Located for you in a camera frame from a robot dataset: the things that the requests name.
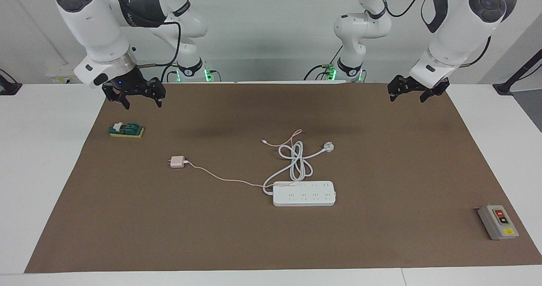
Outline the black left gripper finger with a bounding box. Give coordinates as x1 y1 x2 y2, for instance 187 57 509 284
419 78 450 103
388 75 413 103

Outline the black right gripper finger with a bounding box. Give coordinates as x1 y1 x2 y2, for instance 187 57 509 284
102 84 130 110
143 78 166 108

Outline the pink charger cable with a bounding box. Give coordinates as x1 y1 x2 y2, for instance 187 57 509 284
185 129 303 190

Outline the white power strip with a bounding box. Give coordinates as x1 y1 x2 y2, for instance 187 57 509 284
272 181 336 207

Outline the green circuit board module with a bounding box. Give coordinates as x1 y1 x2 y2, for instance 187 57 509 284
108 122 145 139

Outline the black clamp stand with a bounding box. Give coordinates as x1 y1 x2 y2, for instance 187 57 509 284
492 51 542 96
0 69 22 96

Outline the brown table mat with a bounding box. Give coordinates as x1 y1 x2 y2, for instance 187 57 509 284
24 82 542 274

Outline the black base cable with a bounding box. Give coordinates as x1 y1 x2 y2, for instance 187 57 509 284
303 44 343 81
160 64 180 83

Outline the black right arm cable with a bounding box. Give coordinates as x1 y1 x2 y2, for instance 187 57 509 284
138 6 183 68

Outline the white power strip cord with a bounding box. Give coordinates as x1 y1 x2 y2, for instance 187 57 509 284
263 141 335 195

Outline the grey on-off switch box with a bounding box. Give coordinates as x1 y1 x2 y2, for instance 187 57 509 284
478 205 520 241

